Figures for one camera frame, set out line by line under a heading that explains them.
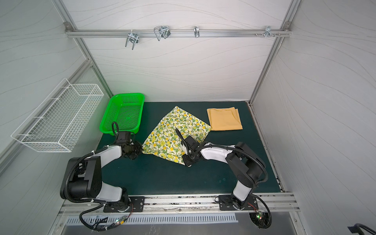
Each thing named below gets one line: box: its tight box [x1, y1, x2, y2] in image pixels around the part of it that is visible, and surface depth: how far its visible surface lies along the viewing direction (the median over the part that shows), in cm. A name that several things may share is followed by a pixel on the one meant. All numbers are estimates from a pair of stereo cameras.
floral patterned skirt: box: [141, 105, 212, 165], surface depth 102 cm
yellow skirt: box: [206, 106, 243, 132], surface depth 111 cm
